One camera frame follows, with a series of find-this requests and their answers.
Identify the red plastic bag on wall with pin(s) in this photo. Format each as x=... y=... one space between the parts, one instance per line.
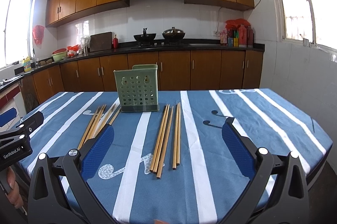
x=38 y=34

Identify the red condiment bottles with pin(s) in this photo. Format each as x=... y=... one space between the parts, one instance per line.
x=246 y=36

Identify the green basin with red lid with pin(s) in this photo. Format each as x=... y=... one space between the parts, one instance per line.
x=59 y=54

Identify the yellow dish soap bottle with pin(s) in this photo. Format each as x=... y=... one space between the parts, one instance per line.
x=27 y=64

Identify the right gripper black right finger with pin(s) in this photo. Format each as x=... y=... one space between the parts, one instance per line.
x=277 y=188

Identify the blue white striped tablecloth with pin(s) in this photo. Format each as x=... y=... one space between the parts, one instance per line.
x=208 y=182

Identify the left window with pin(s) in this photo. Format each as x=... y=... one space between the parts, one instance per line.
x=15 y=31

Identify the bamboo chopstick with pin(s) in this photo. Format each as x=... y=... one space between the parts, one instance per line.
x=158 y=139
x=97 y=117
x=179 y=136
x=104 y=120
x=165 y=142
x=161 y=142
x=95 y=123
x=115 y=115
x=88 y=128
x=175 y=138

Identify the black wok with handle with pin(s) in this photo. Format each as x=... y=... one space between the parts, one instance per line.
x=145 y=39

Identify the green perforated utensil holder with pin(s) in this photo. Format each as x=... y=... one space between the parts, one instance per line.
x=138 y=88

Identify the gas stove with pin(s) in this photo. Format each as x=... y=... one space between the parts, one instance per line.
x=160 y=44

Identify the red bag over condiments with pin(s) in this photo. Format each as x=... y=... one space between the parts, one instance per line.
x=236 y=23

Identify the red bottle on counter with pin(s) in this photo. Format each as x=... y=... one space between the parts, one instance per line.
x=115 y=42

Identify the person's left hand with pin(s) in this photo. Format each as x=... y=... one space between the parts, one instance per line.
x=13 y=195

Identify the lower wooden base cabinets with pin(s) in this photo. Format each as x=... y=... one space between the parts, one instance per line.
x=177 y=70

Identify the dark wooden cutting board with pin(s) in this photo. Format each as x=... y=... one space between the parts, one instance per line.
x=101 y=42

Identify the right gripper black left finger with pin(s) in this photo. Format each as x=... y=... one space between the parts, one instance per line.
x=59 y=190

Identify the lidded dark wok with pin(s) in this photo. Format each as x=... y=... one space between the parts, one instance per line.
x=173 y=35

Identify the red white bag on counter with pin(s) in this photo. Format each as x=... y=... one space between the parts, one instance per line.
x=72 y=50

